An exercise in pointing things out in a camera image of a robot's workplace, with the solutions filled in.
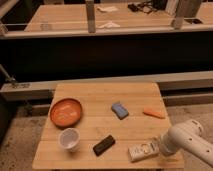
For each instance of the background wooden workbench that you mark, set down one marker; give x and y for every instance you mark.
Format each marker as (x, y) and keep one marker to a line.
(73, 17)

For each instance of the grey metal rail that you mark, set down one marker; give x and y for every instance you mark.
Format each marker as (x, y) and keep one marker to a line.
(46, 89)

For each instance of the grey metal post right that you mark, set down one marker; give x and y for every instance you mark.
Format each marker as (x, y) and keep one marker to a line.
(185, 9)

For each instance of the black rectangular block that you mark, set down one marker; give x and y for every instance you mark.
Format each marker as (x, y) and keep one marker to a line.
(104, 145)

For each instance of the white paper cup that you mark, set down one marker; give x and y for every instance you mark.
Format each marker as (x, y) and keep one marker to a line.
(69, 139)

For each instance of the orange carrot toy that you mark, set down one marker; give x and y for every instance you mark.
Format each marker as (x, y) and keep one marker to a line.
(153, 113)

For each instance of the wooden table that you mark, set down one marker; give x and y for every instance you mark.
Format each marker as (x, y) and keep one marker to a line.
(98, 122)

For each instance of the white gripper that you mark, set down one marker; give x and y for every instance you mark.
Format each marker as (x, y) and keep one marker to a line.
(162, 147)

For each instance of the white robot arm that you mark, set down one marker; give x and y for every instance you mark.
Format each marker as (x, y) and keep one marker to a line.
(188, 136)

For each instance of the orange ceramic bowl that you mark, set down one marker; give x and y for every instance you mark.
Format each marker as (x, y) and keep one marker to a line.
(66, 112)

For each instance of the small clear plastic bottle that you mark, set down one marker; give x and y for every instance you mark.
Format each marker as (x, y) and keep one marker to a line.
(45, 25)

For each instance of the white paper sheet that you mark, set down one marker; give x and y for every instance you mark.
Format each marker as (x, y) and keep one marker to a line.
(107, 9)

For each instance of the white lotion bottle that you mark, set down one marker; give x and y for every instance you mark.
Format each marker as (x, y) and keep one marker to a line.
(143, 151)

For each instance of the white crumpled paper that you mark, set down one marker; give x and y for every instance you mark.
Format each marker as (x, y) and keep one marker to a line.
(109, 24)

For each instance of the grey metal post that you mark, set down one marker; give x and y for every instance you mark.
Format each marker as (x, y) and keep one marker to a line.
(90, 16)
(185, 9)

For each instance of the blue sponge block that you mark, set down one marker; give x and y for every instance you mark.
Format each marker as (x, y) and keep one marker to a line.
(119, 110)

